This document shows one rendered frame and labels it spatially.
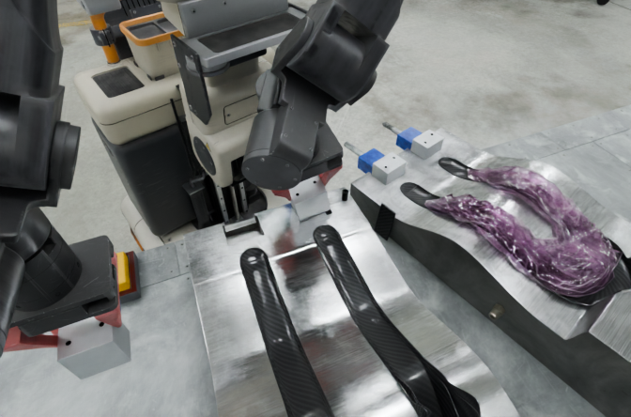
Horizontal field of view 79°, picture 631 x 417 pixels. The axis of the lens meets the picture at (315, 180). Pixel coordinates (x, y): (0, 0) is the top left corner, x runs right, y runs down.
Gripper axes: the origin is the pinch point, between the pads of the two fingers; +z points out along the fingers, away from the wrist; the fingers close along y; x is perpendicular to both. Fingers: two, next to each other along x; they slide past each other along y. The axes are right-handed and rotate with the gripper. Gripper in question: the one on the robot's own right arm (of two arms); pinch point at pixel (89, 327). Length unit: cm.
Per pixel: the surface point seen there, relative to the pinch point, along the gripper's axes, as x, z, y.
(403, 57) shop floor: 198, 98, 178
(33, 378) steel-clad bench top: 5.3, 15.3, -12.5
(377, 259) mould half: -0.4, 6.8, 34.1
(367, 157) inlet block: 21.0, 8.7, 44.1
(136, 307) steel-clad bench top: 10.5, 15.4, 0.6
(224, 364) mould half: -6.0, 6.8, 11.5
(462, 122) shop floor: 114, 97, 167
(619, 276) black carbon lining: -15, 8, 64
